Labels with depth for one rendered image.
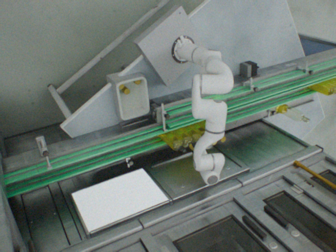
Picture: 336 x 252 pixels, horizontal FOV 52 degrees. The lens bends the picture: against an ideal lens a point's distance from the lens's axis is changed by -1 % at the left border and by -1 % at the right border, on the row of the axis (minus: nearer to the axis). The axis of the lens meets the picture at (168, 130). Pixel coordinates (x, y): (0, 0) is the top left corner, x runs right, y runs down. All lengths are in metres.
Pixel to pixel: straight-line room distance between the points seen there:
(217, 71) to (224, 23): 0.71
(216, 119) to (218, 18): 0.88
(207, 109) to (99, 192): 0.74
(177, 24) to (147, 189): 0.89
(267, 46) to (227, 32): 0.36
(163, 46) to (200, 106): 0.61
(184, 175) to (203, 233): 0.39
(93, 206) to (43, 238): 0.26
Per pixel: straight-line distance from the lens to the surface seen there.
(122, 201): 1.75
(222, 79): 1.49
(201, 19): 2.11
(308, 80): 2.58
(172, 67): 2.00
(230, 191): 1.79
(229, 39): 2.26
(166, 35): 1.94
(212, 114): 1.45
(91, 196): 1.83
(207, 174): 1.61
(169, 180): 1.84
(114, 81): 1.89
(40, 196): 2.00
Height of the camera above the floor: 2.50
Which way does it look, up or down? 52 degrees down
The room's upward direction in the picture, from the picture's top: 131 degrees clockwise
